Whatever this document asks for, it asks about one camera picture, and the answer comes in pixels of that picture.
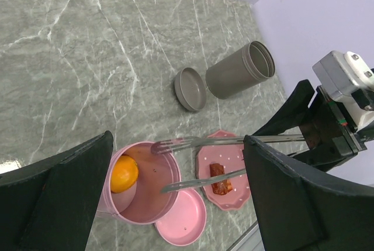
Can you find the brown sausage piece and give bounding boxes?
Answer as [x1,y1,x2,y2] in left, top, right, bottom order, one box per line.
[209,163,233,195]

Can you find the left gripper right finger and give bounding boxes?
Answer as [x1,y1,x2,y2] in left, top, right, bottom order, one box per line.
[243,135,373,250]

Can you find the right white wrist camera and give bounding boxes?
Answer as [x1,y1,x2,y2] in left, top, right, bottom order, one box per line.
[313,50,373,130]

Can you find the pink container lid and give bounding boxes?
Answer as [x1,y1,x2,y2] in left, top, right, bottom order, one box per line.
[155,189,207,247]

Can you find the pink dotted plate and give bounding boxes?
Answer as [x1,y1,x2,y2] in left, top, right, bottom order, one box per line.
[196,145,251,211]

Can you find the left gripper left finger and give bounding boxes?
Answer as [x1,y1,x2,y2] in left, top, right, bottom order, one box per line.
[1,131,113,250]

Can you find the grey container lid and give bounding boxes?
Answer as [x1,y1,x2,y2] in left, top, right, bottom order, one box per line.
[174,67,207,112]

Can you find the pink cylindrical container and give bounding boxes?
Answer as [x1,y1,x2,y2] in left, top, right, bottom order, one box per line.
[96,141,181,225]

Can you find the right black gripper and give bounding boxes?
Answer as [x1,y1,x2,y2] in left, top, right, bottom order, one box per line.
[253,80,367,172]

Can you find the metal food tongs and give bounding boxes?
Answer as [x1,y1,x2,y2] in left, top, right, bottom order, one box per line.
[151,134,305,194]

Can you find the grey cylindrical container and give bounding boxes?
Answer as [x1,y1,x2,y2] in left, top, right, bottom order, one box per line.
[205,41,275,99]

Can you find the orange fruit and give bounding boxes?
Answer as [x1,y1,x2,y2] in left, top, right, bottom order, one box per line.
[110,155,139,194]

